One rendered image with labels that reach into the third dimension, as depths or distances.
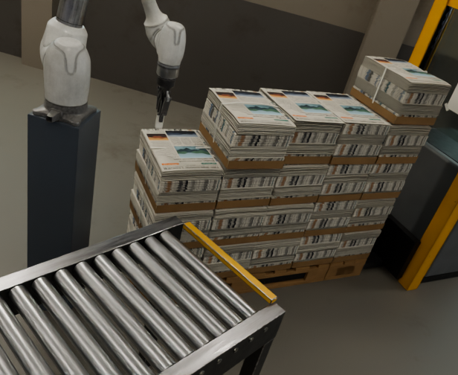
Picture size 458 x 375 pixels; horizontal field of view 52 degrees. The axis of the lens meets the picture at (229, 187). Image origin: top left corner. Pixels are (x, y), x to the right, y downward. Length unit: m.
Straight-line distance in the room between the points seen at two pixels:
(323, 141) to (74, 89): 1.15
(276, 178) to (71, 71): 1.05
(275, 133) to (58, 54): 0.92
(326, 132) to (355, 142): 0.20
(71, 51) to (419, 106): 1.66
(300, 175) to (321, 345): 0.90
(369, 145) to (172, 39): 1.13
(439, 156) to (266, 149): 1.39
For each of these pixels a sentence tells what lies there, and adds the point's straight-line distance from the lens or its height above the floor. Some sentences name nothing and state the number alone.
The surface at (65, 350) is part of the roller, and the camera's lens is 1.30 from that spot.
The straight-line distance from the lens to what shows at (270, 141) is 2.08.
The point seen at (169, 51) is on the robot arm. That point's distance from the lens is 1.90.
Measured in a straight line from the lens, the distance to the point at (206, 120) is 2.26.
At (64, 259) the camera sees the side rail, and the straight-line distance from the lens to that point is 1.53.
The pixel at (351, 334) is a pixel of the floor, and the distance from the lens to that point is 2.75.
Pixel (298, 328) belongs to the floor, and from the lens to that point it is 2.64.
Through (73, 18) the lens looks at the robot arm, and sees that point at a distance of 1.97.
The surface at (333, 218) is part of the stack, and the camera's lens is 2.64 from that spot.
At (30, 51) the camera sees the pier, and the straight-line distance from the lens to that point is 5.14.
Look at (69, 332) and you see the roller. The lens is 1.35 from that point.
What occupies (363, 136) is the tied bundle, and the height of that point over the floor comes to 0.99.
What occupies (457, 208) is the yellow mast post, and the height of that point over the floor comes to 0.64.
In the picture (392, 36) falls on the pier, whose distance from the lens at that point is 4.37.
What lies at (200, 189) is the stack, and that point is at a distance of 2.08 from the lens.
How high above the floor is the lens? 1.82
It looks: 31 degrees down
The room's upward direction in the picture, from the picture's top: 15 degrees clockwise
